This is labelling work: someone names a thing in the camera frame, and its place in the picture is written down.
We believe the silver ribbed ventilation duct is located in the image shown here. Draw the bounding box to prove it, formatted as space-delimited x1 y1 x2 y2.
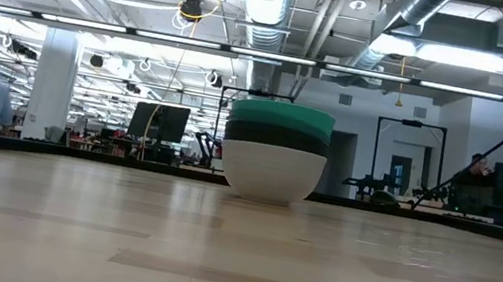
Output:
225 0 301 95

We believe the white bowl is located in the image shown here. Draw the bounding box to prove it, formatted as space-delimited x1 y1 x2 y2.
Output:
213 136 330 213

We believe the teal bowl with 39 label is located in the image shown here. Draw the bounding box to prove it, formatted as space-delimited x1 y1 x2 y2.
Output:
229 94 338 132

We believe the black ceiling camera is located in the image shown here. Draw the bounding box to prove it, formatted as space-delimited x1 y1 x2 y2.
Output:
177 0 206 25

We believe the black bowl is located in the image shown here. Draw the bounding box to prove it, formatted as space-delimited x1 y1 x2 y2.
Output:
222 116 334 159

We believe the long ceiling light bar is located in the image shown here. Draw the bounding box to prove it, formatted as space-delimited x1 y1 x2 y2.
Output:
0 3 503 104

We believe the white pillar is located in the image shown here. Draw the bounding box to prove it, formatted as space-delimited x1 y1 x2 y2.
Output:
19 23 86 146

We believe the black computer monitor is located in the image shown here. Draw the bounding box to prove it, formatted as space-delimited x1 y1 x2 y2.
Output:
122 98 193 167

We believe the yellow hanging cord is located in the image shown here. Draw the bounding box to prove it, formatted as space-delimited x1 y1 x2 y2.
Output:
392 55 412 109

